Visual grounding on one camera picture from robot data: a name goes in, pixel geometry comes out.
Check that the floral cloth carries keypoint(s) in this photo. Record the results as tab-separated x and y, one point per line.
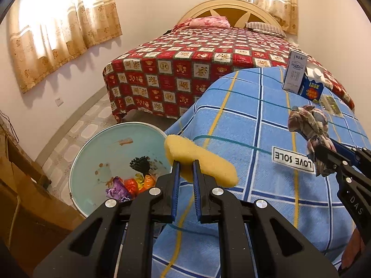
310	124

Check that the small black object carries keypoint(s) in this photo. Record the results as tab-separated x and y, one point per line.
168	31

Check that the cream wooden headboard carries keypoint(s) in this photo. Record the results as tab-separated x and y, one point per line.
226	8

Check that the light blue waste bin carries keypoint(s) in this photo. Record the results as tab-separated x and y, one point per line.
95	150

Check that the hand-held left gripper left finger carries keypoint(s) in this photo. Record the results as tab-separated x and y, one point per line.
175	191

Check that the white milk carton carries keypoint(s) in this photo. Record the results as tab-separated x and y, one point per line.
294	72

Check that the narrow beige patterned curtain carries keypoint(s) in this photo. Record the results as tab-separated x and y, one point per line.
278	3

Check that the bed with red checkered bedspread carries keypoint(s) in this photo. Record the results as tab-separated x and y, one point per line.
174	63

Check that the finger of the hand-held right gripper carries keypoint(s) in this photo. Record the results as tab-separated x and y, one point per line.
346	150
326	157

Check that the white wall socket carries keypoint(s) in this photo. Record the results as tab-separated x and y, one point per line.
59	101

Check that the person's right forearm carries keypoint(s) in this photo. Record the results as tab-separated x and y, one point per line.
353	249

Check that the yellow sponge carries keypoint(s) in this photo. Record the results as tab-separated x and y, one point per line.
203	156

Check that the brown cardboard box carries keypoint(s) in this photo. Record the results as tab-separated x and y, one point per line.
37	214

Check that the pink pillow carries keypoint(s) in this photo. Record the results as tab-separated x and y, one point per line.
210	22

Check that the wide beige patterned curtain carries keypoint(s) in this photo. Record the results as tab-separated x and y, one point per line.
58	26

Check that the blue plaid tablecloth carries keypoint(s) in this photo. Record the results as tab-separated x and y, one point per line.
260	127

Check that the yellow plastic bag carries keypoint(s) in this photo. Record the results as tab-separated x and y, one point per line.
140	180

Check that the blue juice carton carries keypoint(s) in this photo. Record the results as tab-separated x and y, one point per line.
313	88

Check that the clear packet with green contents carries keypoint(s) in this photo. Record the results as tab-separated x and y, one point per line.
332	105

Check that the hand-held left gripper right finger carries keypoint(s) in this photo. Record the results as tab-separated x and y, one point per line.
197	191

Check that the purple foil wrapper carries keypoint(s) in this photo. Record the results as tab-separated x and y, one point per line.
117	191

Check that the striped pillow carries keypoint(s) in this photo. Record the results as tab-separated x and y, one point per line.
265	29

